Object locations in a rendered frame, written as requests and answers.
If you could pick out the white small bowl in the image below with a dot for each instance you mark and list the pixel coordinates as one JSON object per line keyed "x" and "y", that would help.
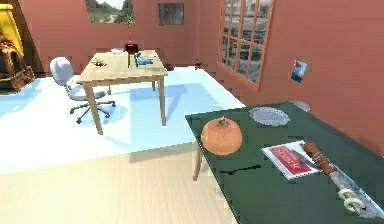
{"x": 117, "y": 51}

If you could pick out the dark small object cluster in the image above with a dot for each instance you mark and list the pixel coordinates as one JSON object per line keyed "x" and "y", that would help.
{"x": 98, "y": 62}

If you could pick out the white office chair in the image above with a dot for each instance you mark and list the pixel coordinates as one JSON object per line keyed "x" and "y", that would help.
{"x": 75, "y": 88}

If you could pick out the dark red vase with plant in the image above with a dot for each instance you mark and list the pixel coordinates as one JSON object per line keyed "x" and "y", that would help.
{"x": 131, "y": 49}

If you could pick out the yellow and brown furniture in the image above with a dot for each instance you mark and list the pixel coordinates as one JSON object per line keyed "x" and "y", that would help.
{"x": 11, "y": 50}

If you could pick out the small blue wall picture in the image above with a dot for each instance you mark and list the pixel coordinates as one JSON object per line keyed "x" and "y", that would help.
{"x": 298, "y": 71}

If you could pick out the orange round apple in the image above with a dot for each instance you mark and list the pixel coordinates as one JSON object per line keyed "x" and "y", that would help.
{"x": 221, "y": 136}

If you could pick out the blue book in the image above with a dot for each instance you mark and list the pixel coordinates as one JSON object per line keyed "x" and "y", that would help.
{"x": 145, "y": 61}

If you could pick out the dark green table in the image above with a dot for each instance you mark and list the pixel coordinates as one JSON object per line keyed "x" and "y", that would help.
{"x": 266, "y": 196}

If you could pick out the dark blue floor object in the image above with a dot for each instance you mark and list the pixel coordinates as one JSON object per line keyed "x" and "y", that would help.
{"x": 169, "y": 67}

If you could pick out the grey round plate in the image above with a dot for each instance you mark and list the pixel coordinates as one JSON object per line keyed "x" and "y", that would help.
{"x": 268, "y": 115}

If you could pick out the dark small floor object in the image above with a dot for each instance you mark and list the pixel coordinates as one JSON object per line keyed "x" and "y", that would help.
{"x": 198, "y": 62}

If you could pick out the landscape view window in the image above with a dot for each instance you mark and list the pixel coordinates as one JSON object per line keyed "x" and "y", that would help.
{"x": 108, "y": 11}

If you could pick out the black spoon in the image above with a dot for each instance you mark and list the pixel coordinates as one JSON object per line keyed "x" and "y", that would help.
{"x": 240, "y": 169}

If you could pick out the dark grey framed picture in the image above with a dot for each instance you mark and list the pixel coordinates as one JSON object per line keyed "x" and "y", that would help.
{"x": 171, "y": 13}

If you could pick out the red and white book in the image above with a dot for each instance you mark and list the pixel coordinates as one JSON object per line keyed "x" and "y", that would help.
{"x": 289, "y": 160}

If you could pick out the light wooden table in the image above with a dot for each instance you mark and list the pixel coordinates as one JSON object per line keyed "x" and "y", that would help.
{"x": 123, "y": 70}

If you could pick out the wooden framed window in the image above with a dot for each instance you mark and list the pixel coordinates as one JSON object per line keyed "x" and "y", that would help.
{"x": 245, "y": 40}

